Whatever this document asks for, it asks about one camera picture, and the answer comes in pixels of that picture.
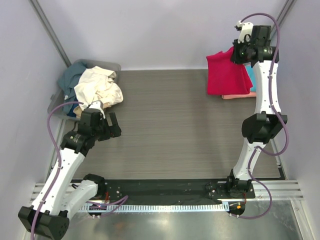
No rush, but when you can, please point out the dark blue t shirt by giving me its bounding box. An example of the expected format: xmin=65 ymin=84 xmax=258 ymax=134
xmin=66 ymin=103 xmax=79 ymax=118

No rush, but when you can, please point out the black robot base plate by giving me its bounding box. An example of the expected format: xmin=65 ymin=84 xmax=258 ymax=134
xmin=105 ymin=178 xmax=256 ymax=206

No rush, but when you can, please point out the cream white t shirt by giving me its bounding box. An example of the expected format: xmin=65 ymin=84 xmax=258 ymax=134
xmin=74 ymin=66 xmax=124 ymax=110

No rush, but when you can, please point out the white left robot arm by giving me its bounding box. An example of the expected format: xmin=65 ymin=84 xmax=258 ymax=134
xmin=18 ymin=107 xmax=122 ymax=240

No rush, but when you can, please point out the red pink t shirt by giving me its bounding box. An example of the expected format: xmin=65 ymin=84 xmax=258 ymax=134
xmin=206 ymin=47 xmax=253 ymax=96

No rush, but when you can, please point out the right corner aluminium post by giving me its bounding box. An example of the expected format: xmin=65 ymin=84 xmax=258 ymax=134
xmin=276 ymin=0 xmax=297 ymax=26

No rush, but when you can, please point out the grey-blue t shirt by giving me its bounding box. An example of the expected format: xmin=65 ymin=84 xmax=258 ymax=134
xmin=57 ymin=61 xmax=87 ymax=103

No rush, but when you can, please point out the corner aluminium post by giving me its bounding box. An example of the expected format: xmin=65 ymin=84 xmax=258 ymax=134
xmin=276 ymin=0 xmax=297 ymax=26
xmin=29 ymin=0 xmax=72 ymax=67

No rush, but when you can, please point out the tan t shirt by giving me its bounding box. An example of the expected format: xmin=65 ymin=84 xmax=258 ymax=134
xmin=73 ymin=103 xmax=111 ymax=119

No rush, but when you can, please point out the folded salmon t shirt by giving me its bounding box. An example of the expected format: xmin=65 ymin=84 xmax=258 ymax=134
xmin=221 ymin=91 xmax=257 ymax=100

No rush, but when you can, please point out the folded turquoise t shirt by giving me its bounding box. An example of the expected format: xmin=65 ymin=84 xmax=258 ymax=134
xmin=245 ymin=64 xmax=256 ymax=92

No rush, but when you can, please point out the slotted cable duct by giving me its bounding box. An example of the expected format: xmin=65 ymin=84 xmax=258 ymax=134
xmin=79 ymin=202 xmax=229 ymax=214

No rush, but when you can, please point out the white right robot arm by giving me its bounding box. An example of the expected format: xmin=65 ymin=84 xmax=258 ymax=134
xmin=220 ymin=21 xmax=288 ymax=198

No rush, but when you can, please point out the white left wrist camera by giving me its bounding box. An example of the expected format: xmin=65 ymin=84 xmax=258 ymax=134
xmin=87 ymin=100 xmax=106 ymax=119

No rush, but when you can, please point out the left corner aluminium post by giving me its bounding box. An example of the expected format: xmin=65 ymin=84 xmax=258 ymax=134
xmin=29 ymin=0 xmax=72 ymax=67

